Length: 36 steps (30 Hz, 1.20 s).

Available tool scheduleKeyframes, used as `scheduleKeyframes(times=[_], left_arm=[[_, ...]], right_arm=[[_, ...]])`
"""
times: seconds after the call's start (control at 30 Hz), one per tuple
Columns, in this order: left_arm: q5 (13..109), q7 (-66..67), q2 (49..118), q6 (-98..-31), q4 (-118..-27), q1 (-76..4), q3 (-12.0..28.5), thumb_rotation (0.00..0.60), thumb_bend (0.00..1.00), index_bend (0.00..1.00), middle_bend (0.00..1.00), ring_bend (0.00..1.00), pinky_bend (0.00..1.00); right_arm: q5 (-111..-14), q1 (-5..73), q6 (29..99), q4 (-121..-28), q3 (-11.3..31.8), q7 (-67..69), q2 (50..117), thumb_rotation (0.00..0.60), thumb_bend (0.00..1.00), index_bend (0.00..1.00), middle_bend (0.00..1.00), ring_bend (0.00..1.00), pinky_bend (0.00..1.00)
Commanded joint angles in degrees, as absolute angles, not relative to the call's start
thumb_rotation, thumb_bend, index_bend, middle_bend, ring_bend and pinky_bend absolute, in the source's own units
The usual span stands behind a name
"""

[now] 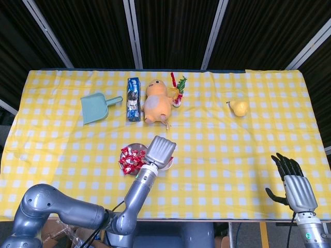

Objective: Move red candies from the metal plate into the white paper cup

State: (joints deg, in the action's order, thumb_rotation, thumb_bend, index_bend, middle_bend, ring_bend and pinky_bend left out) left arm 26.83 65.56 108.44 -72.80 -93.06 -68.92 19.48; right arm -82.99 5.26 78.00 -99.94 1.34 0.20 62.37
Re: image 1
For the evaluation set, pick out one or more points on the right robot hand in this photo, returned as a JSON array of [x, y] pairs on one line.
[[300, 192]]

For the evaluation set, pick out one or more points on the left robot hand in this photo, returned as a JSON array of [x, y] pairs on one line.
[[160, 151]]

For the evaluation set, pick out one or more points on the white paper cup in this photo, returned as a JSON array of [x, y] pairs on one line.
[[169, 164]]

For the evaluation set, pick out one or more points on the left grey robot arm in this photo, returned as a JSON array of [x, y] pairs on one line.
[[51, 204]]

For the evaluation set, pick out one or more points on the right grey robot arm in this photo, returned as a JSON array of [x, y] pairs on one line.
[[313, 232]]

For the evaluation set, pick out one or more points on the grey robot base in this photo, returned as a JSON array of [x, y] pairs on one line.
[[168, 235]]

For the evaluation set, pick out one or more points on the round metal plate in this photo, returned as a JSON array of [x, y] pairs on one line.
[[137, 146]]

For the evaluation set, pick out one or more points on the red wrapped candy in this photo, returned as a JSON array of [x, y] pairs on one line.
[[135, 155], [123, 162], [125, 151]]

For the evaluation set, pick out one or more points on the orange plush toy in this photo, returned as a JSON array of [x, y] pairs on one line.
[[156, 103]]

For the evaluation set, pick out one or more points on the blue cookie package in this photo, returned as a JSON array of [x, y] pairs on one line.
[[134, 100]]

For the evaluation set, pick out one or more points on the colourful feather shuttlecock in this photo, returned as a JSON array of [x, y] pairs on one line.
[[178, 93]]

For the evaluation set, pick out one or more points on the yellow white checked tablecloth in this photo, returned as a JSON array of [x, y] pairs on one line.
[[219, 168]]

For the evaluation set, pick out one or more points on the teal plastic dustpan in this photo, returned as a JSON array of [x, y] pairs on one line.
[[94, 108]]

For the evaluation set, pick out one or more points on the metal table leg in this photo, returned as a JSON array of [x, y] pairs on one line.
[[230, 235]]

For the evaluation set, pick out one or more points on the yellow pear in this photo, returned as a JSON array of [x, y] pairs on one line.
[[240, 108]]

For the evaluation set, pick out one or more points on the black pleated curtain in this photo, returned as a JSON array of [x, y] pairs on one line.
[[263, 33], [175, 33], [90, 33], [320, 90], [15, 51]]

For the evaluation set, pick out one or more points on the clear plastic bag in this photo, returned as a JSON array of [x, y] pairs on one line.
[[75, 237]]

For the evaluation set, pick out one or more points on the aluminium frame post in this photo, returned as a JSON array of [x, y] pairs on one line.
[[214, 33], [133, 33], [328, 150], [49, 33], [310, 49], [7, 106]]

